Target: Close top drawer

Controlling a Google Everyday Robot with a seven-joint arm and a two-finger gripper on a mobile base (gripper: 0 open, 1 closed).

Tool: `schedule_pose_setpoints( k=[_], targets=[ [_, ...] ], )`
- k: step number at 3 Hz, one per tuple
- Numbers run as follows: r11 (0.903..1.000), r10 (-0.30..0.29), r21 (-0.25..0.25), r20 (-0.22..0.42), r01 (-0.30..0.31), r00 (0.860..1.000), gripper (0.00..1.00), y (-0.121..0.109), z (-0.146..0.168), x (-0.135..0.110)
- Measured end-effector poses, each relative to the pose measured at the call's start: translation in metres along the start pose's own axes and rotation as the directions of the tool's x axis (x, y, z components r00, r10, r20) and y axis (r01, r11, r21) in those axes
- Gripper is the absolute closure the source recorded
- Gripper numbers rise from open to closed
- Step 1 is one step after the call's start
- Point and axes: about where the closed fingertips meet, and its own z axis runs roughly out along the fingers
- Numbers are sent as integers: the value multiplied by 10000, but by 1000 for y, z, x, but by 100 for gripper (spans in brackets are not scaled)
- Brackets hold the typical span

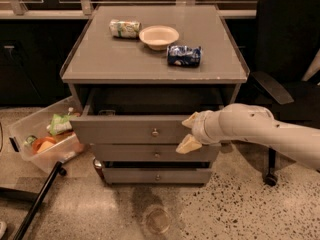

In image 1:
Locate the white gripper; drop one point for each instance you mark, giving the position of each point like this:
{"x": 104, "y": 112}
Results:
{"x": 201, "y": 128}

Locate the grey top drawer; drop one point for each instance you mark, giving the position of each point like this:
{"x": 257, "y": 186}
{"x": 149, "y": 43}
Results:
{"x": 147, "y": 114}

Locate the grey drawer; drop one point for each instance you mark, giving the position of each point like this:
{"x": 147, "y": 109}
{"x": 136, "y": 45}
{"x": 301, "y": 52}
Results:
{"x": 147, "y": 114}
{"x": 156, "y": 176}
{"x": 152, "y": 153}

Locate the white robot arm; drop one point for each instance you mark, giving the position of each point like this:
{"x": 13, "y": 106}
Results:
{"x": 253, "y": 124}

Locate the grey bottom drawer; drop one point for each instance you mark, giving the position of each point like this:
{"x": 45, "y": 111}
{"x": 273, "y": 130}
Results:
{"x": 156, "y": 176}

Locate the grey middle drawer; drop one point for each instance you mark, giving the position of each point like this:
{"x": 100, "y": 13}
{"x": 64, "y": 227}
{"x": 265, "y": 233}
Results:
{"x": 152, "y": 153}

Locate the blue crushed can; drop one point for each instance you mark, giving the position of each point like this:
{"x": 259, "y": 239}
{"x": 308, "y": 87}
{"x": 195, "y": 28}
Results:
{"x": 185, "y": 56}

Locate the round floor drain cover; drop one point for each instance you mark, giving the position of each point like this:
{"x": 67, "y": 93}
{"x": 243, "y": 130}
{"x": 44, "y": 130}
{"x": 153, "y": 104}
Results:
{"x": 157, "y": 219}

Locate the beige paper bowl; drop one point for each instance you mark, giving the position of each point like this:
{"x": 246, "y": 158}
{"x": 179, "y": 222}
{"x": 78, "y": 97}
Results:
{"x": 158, "y": 37}

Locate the green white crushed can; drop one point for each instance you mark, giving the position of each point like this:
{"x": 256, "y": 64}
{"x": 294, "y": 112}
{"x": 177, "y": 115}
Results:
{"x": 125, "y": 29}

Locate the green snack bag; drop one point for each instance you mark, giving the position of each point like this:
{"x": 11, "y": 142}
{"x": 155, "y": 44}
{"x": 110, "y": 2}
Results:
{"x": 59, "y": 124}

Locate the black metal bar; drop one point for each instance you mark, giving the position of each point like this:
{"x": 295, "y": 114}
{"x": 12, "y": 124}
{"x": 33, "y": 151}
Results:
{"x": 57, "y": 169}

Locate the clear plastic bin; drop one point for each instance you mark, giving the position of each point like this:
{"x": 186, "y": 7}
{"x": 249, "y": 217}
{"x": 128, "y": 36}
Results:
{"x": 67, "y": 144}

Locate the orange round object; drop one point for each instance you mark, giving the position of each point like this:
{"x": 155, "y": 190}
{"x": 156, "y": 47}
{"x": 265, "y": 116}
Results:
{"x": 41, "y": 144}

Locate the black office chair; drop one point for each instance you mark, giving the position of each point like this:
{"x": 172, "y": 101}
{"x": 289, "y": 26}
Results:
{"x": 285, "y": 77}

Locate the small green can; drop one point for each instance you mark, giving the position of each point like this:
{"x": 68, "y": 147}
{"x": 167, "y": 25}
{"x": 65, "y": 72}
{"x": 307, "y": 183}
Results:
{"x": 30, "y": 140}

